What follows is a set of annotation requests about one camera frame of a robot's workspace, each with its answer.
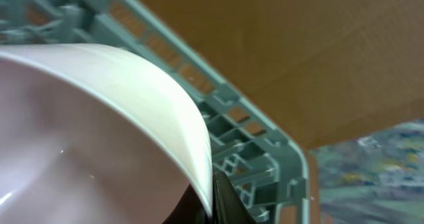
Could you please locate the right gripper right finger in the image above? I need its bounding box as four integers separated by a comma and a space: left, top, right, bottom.
212, 171, 256, 224

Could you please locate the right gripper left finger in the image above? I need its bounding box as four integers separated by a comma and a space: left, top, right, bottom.
163, 185, 207, 224

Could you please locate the small white plate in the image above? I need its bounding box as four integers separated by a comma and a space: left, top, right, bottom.
1, 44, 213, 223

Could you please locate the grey dish rack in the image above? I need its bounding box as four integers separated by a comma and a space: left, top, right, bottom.
1, 0, 312, 224

